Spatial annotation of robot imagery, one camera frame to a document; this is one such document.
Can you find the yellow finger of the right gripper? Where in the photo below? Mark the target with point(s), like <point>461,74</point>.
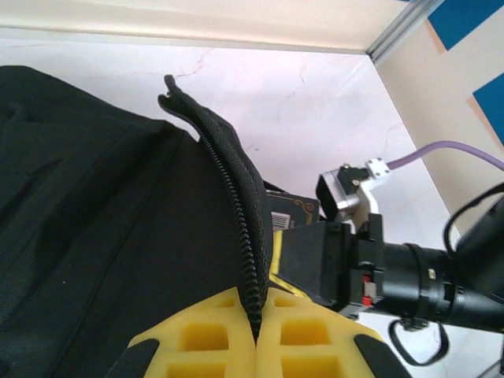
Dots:
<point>305,264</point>
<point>285,286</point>

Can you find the black fabric backpack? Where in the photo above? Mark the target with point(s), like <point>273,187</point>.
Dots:
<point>98,216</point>

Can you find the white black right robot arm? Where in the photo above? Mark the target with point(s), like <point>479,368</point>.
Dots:
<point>484,275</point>

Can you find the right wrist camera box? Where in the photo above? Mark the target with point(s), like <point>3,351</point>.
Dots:
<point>338,197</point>

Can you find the aluminium frame post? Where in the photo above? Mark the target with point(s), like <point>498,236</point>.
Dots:
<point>397,27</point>

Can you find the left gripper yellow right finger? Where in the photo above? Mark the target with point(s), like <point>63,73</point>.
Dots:
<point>311,342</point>

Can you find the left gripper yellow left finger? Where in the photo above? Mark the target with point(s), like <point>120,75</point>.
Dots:
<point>204,342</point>

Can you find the dark brown book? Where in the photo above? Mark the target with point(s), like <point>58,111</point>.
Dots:
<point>295,208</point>

